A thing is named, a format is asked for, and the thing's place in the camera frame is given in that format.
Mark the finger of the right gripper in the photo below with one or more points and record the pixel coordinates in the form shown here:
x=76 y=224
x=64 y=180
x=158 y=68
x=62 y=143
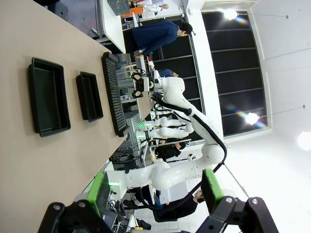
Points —
x=137 y=77
x=137 y=94

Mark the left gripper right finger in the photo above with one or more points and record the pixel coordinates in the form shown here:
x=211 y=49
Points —
x=213 y=191

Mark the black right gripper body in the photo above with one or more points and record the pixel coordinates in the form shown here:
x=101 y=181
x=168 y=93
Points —
x=143 y=85

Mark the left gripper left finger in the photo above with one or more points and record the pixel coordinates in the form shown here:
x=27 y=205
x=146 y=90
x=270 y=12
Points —
x=97 y=191

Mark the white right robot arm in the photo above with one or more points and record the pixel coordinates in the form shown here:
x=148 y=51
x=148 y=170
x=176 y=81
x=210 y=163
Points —
x=175 y=97

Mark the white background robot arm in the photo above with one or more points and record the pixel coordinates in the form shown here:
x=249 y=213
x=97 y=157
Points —
x=170 y=121
x=167 y=133

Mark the black plastic ESD tray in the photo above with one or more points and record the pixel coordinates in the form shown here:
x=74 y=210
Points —
x=90 y=97
x=48 y=97

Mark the black slotted board rack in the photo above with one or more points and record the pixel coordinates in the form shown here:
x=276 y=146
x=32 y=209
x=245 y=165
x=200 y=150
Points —
x=115 y=94

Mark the person in blue top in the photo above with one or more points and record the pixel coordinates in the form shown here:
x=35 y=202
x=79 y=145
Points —
x=167 y=72

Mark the seated person in black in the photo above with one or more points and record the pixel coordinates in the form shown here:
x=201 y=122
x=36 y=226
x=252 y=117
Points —
x=179 y=208

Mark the person in black cap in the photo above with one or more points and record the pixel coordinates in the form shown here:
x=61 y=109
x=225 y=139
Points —
x=155 y=36

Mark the white side table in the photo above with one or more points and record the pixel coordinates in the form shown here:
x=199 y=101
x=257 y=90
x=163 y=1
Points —
x=114 y=26

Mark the person in black clothes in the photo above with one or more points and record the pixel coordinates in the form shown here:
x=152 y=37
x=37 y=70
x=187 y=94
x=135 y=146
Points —
x=170 y=153

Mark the person in white top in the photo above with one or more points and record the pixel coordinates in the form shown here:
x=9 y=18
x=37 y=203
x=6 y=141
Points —
x=153 y=8

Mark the grey mesh basket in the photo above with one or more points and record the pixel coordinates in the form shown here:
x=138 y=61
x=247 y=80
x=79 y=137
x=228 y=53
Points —
x=119 y=6

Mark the round ceiling lamp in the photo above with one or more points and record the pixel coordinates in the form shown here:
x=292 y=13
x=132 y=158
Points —
x=230 y=14
x=251 y=119
x=305 y=140

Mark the large dark window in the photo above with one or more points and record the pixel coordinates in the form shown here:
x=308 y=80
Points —
x=238 y=72

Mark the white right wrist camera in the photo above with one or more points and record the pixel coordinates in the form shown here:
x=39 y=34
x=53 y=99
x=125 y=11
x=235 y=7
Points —
x=155 y=81

